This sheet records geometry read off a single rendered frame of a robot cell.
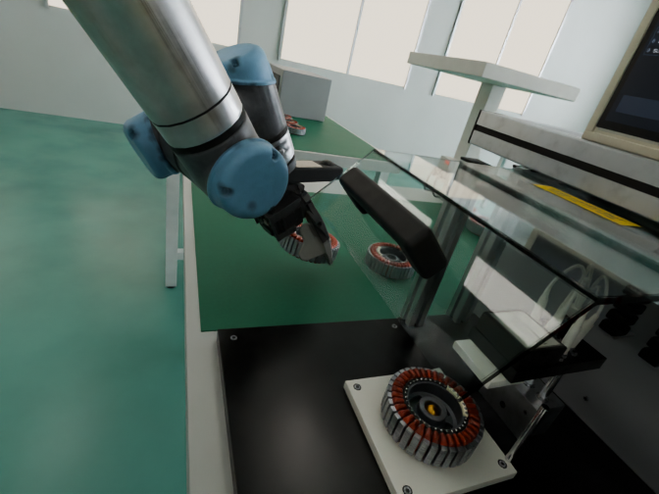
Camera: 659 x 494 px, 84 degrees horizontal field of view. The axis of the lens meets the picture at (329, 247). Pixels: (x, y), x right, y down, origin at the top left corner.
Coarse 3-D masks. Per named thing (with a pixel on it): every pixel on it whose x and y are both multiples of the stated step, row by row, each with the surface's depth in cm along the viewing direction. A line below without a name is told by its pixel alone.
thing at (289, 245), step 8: (296, 232) 70; (328, 232) 72; (280, 240) 67; (288, 240) 65; (296, 240) 64; (336, 240) 70; (288, 248) 65; (296, 248) 65; (336, 248) 67; (296, 256) 65; (320, 256) 65
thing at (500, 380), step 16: (560, 336) 45; (544, 352) 37; (560, 352) 39; (576, 352) 42; (592, 352) 43; (512, 368) 38; (528, 368) 38; (544, 368) 39; (560, 368) 40; (576, 368) 41; (592, 368) 43; (496, 384) 38; (512, 384) 39
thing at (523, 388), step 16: (528, 384) 47; (544, 384) 47; (496, 400) 49; (512, 400) 46; (528, 400) 44; (544, 400) 45; (560, 400) 46; (512, 416) 46; (528, 416) 44; (512, 432) 46
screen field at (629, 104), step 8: (624, 96) 36; (632, 96) 36; (624, 104) 36; (632, 104) 36; (640, 104) 35; (648, 104) 34; (656, 104) 34; (624, 112) 36; (632, 112) 36; (640, 112) 35; (648, 112) 34; (656, 112) 34; (656, 120) 34
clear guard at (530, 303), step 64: (320, 192) 36; (448, 192) 27; (512, 192) 32; (576, 192) 38; (384, 256) 25; (448, 256) 23; (512, 256) 20; (576, 256) 21; (640, 256) 23; (448, 320) 20; (512, 320) 18; (448, 384) 18
